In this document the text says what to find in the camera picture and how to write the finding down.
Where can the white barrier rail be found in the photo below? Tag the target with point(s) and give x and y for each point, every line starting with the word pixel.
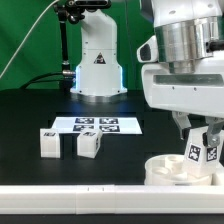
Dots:
pixel 111 199
pixel 218 176

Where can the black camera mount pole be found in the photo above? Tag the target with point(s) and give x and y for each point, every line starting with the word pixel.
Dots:
pixel 66 83

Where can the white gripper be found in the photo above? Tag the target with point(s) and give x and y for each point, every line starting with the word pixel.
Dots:
pixel 200 93

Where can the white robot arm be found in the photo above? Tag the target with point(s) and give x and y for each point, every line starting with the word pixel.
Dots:
pixel 182 63

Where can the white front barrier rail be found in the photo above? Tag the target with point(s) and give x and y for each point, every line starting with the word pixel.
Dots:
pixel 111 199

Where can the white round stool seat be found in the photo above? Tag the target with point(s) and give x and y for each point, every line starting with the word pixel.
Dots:
pixel 166 170

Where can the paper sheet with markers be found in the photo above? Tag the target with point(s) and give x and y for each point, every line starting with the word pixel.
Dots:
pixel 113 125

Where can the white right barrier rail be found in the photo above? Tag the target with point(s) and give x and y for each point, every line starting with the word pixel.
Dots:
pixel 218 176

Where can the black camera on mount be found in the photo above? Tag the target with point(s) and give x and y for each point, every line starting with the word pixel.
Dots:
pixel 89 4

